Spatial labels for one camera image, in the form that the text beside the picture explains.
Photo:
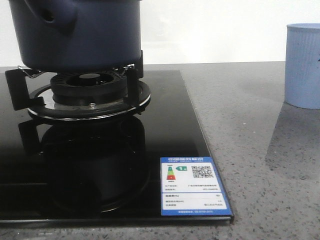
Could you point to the light blue ribbed cup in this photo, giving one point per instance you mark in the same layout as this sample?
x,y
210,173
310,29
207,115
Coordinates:
x,y
302,65

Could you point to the dark blue pot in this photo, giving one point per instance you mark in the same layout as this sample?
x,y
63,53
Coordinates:
x,y
77,35

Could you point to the blue energy label sticker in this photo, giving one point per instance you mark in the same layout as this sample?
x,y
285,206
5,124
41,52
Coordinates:
x,y
191,186

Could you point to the black burner head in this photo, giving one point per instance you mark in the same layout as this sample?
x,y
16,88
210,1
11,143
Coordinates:
x,y
81,89

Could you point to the black glass gas stove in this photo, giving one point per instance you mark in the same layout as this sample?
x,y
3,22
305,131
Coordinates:
x,y
100,171

